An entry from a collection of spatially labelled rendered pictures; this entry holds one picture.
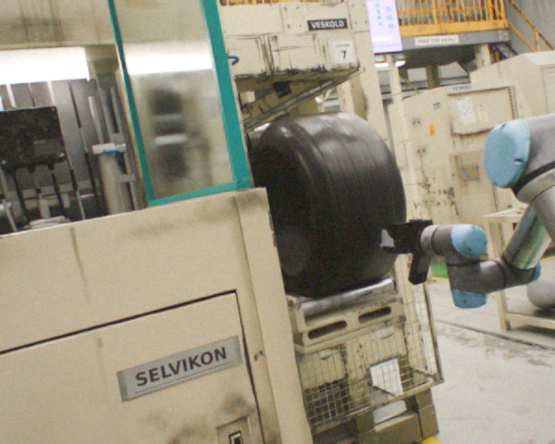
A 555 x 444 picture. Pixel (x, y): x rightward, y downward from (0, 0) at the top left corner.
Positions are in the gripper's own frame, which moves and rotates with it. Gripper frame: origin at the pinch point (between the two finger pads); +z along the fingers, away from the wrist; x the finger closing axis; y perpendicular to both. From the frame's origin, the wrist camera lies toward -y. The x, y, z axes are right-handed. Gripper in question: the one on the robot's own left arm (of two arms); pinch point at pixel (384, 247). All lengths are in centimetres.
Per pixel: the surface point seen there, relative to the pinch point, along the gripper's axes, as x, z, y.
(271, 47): 2, 44, 70
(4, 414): 95, -65, 4
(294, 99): -11, 57, 54
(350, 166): 7.0, -0.7, 24.0
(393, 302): -5.6, 8.6, -18.2
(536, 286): -202, 132, -72
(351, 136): 1.9, 4.1, 32.6
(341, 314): 12.6, 8.8, -17.4
